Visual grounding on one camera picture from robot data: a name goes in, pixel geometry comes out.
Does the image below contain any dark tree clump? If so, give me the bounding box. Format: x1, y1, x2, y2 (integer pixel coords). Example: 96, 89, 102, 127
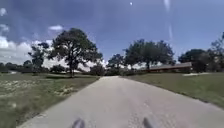
178, 32, 224, 74

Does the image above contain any low long brown-roofed building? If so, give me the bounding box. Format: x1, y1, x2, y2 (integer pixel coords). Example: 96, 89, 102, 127
145, 61, 194, 74

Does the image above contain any distant dark tree line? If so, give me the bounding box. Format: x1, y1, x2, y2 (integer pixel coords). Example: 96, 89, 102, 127
0, 59, 68, 75

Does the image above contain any large broad dark tree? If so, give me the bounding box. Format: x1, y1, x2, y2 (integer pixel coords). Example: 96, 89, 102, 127
48, 27, 104, 78

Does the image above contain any wide dark tree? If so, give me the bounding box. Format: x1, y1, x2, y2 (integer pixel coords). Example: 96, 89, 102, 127
123, 38, 176, 72

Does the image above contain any robot's own part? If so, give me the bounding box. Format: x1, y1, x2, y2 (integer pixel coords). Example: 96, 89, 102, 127
71, 118, 86, 128
142, 117, 155, 128

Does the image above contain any grass field with bare patches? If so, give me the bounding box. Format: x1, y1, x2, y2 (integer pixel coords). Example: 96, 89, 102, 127
0, 72, 101, 128

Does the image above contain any dark bush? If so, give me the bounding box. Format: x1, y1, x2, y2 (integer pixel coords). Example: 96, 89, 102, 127
89, 63, 106, 77

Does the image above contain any slender dark tree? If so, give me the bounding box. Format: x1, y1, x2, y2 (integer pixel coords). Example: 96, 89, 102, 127
27, 41, 50, 74

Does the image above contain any green grass verge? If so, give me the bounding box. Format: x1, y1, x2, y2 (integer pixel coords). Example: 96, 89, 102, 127
123, 71, 224, 110

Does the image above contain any small dark tree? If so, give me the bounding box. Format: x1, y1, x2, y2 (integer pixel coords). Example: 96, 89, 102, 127
107, 53, 126, 76

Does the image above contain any pale grey paved road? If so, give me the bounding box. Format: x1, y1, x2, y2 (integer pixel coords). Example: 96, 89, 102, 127
17, 75, 224, 128

